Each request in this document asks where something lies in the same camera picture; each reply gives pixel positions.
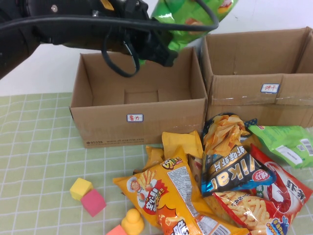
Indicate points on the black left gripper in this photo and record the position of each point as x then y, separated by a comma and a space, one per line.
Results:
132, 41

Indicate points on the green cucumber chips bag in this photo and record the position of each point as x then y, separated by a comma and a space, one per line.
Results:
178, 14

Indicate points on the blue black shrimp chips bag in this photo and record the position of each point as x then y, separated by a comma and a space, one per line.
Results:
227, 171

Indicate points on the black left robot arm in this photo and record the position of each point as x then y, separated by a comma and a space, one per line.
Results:
14, 54

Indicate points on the yellow snack packet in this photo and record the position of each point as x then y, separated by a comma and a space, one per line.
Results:
181, 144
154, 156

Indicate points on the brown snack packet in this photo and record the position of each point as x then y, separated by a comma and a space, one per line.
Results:
195, 169

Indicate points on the big orange fries snack bag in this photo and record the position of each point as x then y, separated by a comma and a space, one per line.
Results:
171, 195

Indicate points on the green snack bag with barcode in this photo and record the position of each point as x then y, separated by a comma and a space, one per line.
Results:
288, 142

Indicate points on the cardboard box with printed address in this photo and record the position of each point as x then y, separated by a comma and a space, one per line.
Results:
110, 127

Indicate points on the taped cardboard box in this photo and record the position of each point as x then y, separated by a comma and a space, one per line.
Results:
244, 107

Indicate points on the green checked tablecloth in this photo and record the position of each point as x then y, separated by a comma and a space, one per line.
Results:
36, 147

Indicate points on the yellow foam cube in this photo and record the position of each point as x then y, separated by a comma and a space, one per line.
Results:
80, 188

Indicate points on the yellow cracker print packet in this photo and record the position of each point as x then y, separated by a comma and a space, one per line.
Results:
215, 208

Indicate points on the pink foam cube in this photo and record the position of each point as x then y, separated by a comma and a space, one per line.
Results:
93, 202

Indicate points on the yellow toy duck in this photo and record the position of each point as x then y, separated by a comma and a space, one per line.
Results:
132, 220

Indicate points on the coral pink foam block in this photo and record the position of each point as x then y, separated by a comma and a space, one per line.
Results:
117, 230

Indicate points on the red prawn cracker bag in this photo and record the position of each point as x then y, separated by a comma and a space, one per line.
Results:
286, 195

